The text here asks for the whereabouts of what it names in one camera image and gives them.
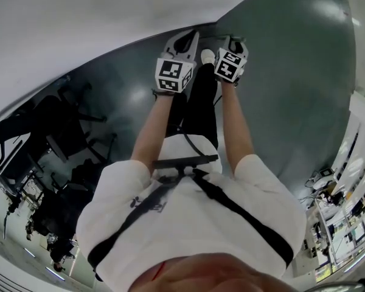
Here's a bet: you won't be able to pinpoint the black chest harness strap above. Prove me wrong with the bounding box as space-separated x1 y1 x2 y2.
87 169 294 270

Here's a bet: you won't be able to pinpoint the person's head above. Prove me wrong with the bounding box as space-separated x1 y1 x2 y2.
129 252 323 292

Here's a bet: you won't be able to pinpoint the black cable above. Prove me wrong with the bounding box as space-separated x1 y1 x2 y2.
178 126 207 158

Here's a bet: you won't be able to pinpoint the person's white shirt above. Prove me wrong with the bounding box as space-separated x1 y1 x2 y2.
75 134 307 292

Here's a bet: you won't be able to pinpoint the white counter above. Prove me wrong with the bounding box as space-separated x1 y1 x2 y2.
301 89 365 282

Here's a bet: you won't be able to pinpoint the person's left forearm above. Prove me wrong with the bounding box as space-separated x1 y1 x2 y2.
130 94 174 175

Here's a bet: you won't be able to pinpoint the black office chair with headrest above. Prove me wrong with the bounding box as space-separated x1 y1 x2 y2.
33 82 109 164

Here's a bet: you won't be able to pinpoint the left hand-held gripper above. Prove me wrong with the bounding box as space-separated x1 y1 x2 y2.
154 30 200 94

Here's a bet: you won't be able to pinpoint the white device with cables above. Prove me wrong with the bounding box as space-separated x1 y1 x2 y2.
310 168 336 191

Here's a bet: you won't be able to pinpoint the black chest mount bar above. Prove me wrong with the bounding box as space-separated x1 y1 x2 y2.
151 154 219 169

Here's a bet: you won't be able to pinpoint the person's white right shoe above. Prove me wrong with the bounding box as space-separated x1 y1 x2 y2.
200 49 216 66

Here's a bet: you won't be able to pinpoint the person's right forearm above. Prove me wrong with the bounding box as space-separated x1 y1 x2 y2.
220 82 256 176

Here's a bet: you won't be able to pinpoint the person's black trousers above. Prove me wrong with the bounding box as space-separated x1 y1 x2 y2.
169 62 219 149

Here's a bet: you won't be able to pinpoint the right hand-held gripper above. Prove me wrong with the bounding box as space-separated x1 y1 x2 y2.
213 36 250 87

